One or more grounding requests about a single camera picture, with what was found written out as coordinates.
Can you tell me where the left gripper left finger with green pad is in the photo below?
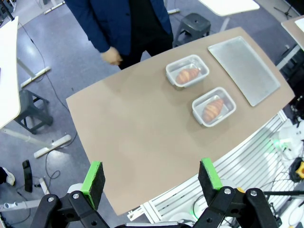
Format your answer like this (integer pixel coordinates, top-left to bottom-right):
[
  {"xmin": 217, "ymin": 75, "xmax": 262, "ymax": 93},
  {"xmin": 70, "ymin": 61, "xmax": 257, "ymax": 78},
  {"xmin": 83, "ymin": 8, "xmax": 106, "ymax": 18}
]
[{"xmin": 30, "ymin": 161, "xmax": 110, "ymax": 228}]

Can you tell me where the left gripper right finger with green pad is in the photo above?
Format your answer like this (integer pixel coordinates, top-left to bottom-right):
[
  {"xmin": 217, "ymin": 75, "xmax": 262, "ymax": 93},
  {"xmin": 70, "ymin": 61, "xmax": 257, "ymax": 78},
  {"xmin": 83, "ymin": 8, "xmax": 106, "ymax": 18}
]
[{"xmin": 193, "ymin": 158, "xmax": 283, "ymax": 228}]

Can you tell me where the golden croissant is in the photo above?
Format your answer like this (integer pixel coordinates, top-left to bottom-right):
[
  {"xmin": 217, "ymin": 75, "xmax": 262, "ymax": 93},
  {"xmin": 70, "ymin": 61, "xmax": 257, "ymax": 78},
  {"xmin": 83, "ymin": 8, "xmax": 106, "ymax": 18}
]
[
  {"xmin": 201, "ymin": 98, "xmax": 225, "ymax": 122},
  {"xmin": 175, "ymin": 68, "xmax": 200, "ymax": 85}
]

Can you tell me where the clear clip-lock container lid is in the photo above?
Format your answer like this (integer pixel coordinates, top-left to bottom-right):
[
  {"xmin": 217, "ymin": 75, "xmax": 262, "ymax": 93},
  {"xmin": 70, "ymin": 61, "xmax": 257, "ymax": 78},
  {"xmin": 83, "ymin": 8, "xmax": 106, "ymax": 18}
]
[
  {"xmin": 191, "ymin": 86, "xmax": 237, "ymax": 128},
  {"xmin": 165, "ymin": 54, "xmax": 210, "ymax": 89}
]

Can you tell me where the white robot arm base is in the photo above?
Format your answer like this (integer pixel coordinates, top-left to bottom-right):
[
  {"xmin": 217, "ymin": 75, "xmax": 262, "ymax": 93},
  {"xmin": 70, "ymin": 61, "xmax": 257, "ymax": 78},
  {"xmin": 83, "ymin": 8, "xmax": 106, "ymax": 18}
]
[{"xmin": 276, "ymin": 125, "xmax": 304, "ymax": 160}]

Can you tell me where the person's right forearm blue sleeve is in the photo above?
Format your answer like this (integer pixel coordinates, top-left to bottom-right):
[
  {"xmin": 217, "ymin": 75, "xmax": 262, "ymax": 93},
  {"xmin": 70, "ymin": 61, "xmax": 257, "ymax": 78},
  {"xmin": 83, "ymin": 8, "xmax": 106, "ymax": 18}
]
[{"xmin": 64, "ymin": 0, "xmax": 113, "ymax": 53}]

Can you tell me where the person's right hand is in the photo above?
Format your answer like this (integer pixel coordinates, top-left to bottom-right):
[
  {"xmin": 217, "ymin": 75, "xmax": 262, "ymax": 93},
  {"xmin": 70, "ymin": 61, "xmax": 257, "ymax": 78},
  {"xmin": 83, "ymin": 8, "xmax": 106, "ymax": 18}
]
[{"xmin": 100, "ymin": 46, "xmax": 124, "ymax": 67}]

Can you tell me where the black rod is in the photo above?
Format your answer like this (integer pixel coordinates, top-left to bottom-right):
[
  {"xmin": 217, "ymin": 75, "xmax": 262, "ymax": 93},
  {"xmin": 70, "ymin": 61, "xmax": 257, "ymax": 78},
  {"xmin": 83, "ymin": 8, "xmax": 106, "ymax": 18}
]
[{"xmin": 263, "ymin": 189, "xmax": 304, "ymax": 197}]

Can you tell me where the white desk leg with foot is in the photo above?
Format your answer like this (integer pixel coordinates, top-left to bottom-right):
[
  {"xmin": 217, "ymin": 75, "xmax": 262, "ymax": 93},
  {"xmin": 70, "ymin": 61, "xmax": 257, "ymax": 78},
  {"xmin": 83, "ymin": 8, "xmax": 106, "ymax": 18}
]
[
  {"xmin": 1, "ymin": 127, "xmax": 72, "ymax": 160},
  {"xmin": 16, "ymin": 57, "xmax": 51, "ymax": 89}
]

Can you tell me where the white shoe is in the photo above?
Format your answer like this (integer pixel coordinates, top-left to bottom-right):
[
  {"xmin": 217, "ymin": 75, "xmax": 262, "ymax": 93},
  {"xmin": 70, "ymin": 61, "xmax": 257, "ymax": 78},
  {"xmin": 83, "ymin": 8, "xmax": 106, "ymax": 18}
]
[{"xmin": 0, "ymin": 166, "xmax": 16, "ymax": 186}]

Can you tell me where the yellow emergency stop button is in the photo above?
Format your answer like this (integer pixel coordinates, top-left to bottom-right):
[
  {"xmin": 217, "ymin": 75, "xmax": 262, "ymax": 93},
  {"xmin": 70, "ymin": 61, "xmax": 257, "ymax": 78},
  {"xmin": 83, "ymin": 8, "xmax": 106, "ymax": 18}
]
[{"xmin": 295, "ymin": 161, "xmax": 304, "ymax": 182}]

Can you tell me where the grey plastic stool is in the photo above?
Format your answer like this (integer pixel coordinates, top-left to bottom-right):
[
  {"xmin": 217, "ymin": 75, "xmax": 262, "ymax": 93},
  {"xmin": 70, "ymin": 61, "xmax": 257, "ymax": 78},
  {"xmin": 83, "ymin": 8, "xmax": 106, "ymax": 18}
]
[
  {"xmin": 13, "ymin": 90, "xmax": 54, "ymax": 135},
  {"xmin": 174, "ymin": 13, "xmax": 211, "ymax": 48}
]

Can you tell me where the grey metal baking tray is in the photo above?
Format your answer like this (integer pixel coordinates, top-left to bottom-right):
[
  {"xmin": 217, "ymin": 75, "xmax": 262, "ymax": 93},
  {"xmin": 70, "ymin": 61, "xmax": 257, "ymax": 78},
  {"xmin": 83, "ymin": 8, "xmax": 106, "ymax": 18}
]
[{"xmin": 207, "ymin": 36, "xmax": 281, "ymax": 107}]

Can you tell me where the white desk top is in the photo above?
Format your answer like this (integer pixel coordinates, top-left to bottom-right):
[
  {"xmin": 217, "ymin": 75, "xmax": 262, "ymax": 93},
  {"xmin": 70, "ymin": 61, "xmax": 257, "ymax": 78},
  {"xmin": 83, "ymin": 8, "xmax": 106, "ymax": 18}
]
[{"xmin": 0, "ymin": 16, "xmax": 20, "ymax": 130}]

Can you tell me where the person in blue jacket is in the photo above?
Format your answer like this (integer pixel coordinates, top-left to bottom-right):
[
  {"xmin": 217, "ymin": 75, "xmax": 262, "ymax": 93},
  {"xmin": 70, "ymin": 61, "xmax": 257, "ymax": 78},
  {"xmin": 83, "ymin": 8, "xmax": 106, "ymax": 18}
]
[{"xmin": 64, "ymin": 0, "xmax": 174, "ymax": 70}]

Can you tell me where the white table top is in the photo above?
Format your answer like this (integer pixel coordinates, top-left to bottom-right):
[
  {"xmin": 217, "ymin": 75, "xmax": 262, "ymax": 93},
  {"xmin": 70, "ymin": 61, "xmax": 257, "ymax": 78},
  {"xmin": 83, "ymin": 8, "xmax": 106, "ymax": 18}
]
[{"xmin": 198, "ymin": 0, "xmax": 261, "ymax": 17}]

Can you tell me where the white table foot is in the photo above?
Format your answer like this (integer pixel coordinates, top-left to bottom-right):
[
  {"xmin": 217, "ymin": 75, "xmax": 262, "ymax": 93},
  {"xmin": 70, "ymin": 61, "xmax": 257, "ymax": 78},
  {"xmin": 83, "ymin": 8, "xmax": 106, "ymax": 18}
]
[{"xmin": 43, "ymin": 0, "xmax": 66, "ymax": 15}]

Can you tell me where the black tripod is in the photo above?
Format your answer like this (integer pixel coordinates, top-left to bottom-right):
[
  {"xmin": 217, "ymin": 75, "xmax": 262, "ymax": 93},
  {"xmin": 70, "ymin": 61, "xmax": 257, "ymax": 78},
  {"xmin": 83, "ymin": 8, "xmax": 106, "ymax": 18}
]
[{"xmin": 272, "ymin": 0, "xmax": 295, "ymax": 20}]

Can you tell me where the black floor cable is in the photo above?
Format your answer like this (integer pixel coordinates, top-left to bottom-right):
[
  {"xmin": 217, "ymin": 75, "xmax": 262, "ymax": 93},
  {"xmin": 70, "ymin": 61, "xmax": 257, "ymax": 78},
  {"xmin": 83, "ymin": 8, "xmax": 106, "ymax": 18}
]
[{"xmin": 18, "ymin": 21, "xmax": 79, "ymax": 181}]

